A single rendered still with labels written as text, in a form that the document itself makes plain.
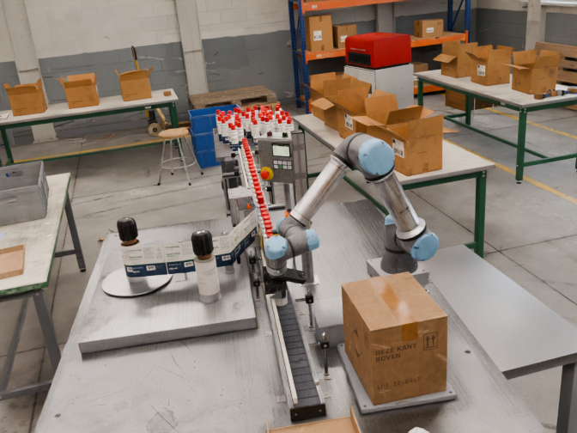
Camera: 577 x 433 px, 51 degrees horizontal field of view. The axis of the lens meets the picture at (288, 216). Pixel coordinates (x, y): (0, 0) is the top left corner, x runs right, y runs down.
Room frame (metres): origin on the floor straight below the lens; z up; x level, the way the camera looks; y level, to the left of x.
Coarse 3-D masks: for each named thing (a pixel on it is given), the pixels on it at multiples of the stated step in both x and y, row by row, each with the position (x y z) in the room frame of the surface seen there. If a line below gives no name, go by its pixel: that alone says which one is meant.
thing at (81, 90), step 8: (96, 72) 7.53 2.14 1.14; (72, 80) 7.57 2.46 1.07; (80, 80) 7.22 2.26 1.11; (88, 80) 7.26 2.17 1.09; (64, 88) 7.27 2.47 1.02; (72, 88) 7.28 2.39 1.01; (80, 88) 7.30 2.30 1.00; (88, 88) 7.31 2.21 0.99; (96, 88) 7.44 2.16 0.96; (72, 96) 7.28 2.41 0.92; (80, 96) 7.29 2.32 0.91; (88, 96) 7.31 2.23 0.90; (96, 96) 7.33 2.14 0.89; (72, 104) 7.27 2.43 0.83; (80, 104) 7.29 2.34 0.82; (88, 104) 7.31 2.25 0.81; (96, 104) 7.32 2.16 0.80
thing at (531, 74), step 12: (516, 60) 6.14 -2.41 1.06; (528, 60) 6.15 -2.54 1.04; (540, 60) 5.77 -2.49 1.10; (552, 60) 5.79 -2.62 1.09; (516, 72) 6.04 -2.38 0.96; (528, 72) 5.84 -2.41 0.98; (540, 72) 5.80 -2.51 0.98; (552, 72) 5.82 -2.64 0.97; (516, 84) 6.03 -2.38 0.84; (528, 84) 5.82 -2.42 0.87; (540, 84) 5.80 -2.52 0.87; (552, 84) 5.82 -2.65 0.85
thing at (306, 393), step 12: (288, 300) 2.12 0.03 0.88; (288, 312) 2.03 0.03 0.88; (288, 324) 1.95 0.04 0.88; (288, 336) 1.87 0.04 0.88; (300, 336) 1.86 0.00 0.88; (288, 348) 1.79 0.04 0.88; (300, 348) 1.79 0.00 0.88; (288, 360) 1.72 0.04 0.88; (300, 360) 1.72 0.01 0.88; (300, 372) 1.65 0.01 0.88; (288, 384) 1.60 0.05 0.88; (300, 384) 1.59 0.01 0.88; (312, 384) 1.58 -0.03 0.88; (300, 396) 1.53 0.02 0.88; (312, 396) 1.53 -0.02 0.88
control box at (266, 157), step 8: (264, 136) 2.44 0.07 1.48; (280, 136) 2.41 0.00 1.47; (288, 136) 2.40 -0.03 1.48; (264, 144) 2.40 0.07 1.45; (304, 144) 2.42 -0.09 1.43; (264, 152) 2.40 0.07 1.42; (304, 152) 2.42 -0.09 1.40; (264, 160) 2.41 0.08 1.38; (272, 160) 2.39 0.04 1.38; (288, 160) 2.35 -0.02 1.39; (264, 168) 2.41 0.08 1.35; (272, 168) 2.39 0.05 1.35; (272, 176) 2.39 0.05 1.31; (280, 176) 2.37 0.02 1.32; (288, 176) 2.35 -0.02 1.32
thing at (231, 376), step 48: (144, 240) 2.99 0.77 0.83; (336, 240) 2.76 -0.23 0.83; (384, 240) 2.71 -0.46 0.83; (336, 288) 2.28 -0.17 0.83; (432, 288) 2.20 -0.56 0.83; (240, 336) 1.97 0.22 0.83; (96, 384) 1.76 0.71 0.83; (144, 384) 1.73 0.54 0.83; (192, 384) 1.71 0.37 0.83; (240, 384) 1.68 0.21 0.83; (336, 384) 1.64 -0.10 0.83; (480, 384) 1.57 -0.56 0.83; (48, 432) 1.53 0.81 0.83; (96, 432) 1.51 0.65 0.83; (144, 432) 1.49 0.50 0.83; (192, 432) 1.47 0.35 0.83; (240, 432) 1.45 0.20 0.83; (384, 432) 1.40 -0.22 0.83; (432, 432) 1.38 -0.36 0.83; (480, 432) 1.36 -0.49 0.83; (528, 432) 1.35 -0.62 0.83
